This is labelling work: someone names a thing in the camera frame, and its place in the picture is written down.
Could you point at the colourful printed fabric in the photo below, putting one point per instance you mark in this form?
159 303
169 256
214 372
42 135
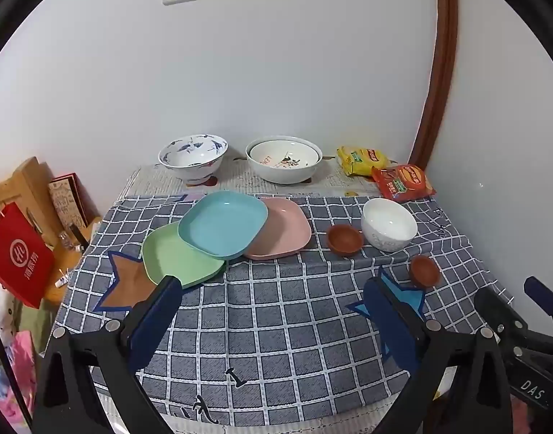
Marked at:
19 361

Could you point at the grey checked cloth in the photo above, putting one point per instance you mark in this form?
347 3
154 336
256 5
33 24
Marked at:
276 316

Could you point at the white bowl with fruit print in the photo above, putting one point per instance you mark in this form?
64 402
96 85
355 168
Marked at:
281 156

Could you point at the small brown bowl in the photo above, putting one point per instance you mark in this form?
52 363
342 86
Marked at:
424 271
344 238

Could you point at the red paper bag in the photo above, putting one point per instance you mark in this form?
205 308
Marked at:
19 257

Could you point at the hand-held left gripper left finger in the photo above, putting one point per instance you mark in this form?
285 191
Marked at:
157 312

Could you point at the red chip bag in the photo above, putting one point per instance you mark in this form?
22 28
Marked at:
405 183

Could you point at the pink square plate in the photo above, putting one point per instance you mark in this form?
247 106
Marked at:
283 230

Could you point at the large white swirl-pattern bowl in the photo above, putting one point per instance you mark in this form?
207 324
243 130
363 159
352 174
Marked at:
285 175

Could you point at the plain white bowl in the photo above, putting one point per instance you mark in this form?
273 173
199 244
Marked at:
389 226

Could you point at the blue patterned white bowl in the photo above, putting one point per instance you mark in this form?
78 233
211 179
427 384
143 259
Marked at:
190 153

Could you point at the brown patterned book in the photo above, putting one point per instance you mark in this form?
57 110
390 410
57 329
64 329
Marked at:
68 203

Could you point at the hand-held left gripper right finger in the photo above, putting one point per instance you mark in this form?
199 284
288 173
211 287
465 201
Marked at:
394 321

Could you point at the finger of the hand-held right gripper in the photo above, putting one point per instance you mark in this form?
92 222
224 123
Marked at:
498 314
545 298

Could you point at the teal square plate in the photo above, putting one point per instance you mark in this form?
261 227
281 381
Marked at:
222 226

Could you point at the yellow chip bag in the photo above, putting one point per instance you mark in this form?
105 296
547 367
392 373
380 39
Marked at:
362 160

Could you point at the brown wooden door frame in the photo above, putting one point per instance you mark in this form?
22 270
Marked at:
443 54

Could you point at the green square plate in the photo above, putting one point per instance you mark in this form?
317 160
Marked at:
168 253

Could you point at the light wooden furniture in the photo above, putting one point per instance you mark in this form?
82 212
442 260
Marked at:
28 181

